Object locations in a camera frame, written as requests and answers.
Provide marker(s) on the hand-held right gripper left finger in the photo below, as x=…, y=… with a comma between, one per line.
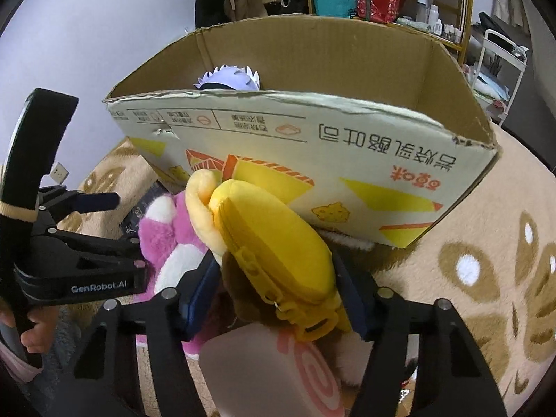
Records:
x=202, y=299

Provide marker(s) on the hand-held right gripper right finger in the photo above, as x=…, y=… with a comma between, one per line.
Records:
x=352, y=300

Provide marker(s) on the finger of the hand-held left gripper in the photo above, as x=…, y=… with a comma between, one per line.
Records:
x=93, y=202
x=100, y=252

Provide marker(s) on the brown plush toy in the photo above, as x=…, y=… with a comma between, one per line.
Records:
x=249, y=299

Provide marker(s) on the pink and white plush toy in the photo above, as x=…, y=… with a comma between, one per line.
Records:
x=158, y=243

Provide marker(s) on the yellow plush zipper pouch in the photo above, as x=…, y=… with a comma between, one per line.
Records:
x=278, y=243

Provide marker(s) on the pink swirl plush cushion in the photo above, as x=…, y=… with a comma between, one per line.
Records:
x=260, y=373

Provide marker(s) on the printed cardboard box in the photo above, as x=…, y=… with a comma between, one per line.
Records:
x=347, y=143

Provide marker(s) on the person's left hand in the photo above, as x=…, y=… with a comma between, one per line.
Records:
x=37, y=334

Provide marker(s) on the dark printed card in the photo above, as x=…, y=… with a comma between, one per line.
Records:
x=143, y=206

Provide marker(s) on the person's grey fleece clothing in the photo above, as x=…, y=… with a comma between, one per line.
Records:
x=65, y=356

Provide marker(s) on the beige patterned blanket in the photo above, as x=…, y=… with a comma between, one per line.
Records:
x=478, y=226

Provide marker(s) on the purple haired plush doll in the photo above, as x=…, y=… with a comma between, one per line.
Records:
x=228, y=79

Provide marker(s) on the black coat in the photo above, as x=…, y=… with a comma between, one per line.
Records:
x=208, y=4

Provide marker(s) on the light blue folded cloth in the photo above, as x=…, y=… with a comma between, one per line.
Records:
x=493, y=84

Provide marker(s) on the white trolley cart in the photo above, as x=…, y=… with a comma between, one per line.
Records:
x=519, y=82

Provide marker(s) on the row of white cosmetic bottles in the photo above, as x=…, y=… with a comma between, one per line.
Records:
x=428, y=15

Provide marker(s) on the black bag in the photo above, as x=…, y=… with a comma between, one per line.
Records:
x=499, y=30

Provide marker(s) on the white wall socket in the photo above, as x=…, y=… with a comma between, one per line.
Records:
x=59, y=173

